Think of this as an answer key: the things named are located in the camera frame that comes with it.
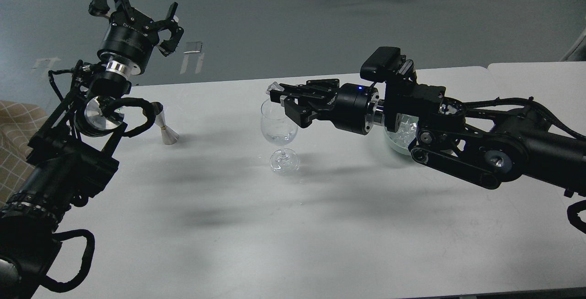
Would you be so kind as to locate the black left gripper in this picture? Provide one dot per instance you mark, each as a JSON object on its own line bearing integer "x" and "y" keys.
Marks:
{"x": 126, "y": 36}

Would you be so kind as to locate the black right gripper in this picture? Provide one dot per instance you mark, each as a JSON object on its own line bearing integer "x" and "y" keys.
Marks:
{"x": 349, "y": 109}

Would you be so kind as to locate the clear ice cube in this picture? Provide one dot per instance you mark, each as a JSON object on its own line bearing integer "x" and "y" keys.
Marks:
{"x": 275, "y": 86}

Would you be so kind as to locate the steel cocktail jigger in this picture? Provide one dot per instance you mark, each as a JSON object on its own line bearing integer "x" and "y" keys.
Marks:
{"x": 169, "y": 136}

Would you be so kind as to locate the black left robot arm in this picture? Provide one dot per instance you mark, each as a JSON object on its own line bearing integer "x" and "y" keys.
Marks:
{"x": 72, "y": 152}

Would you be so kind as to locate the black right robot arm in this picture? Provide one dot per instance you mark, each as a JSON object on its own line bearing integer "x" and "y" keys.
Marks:
{"x": 484, "y": 143}

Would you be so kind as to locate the clear wine glass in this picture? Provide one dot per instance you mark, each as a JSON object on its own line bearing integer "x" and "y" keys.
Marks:
{"x": 279, "y": 130}

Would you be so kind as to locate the pile of clear ice cubes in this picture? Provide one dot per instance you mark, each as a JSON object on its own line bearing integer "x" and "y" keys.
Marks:
{"x": 405, "y": 134}

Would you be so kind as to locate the green bowl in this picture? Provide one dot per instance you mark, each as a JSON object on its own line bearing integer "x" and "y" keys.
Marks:
{"x": 395, "y": 148}

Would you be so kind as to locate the beige checkered chair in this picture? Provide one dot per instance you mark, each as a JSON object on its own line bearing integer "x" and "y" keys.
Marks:
{"x": 18, "y": 123}

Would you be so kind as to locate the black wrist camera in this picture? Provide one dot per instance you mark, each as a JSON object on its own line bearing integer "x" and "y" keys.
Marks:
{"x": 379, "y": 66}

